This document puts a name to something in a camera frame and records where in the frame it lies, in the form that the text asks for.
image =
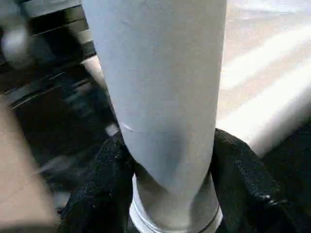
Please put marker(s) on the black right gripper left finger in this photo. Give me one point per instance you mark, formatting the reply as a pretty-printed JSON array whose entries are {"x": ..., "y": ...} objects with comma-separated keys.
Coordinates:
[{"x": 99, "y": 194}]

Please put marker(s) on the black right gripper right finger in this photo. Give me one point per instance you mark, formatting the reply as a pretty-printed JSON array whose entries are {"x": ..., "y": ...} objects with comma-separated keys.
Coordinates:
[{"x": 252, "y": 194}]

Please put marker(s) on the white plastic table leg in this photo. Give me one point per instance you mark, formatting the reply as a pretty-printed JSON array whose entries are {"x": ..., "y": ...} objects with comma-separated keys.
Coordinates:
[{"x": 160, "y": 73}]

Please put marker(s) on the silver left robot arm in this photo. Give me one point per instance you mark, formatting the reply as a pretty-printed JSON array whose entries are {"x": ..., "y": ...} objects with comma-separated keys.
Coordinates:
[{"x": 14, "y": 39}]

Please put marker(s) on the white plastic table top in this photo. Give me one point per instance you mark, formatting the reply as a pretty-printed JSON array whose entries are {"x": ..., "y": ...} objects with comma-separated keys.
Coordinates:
[{"x": 272, "y": 73}]

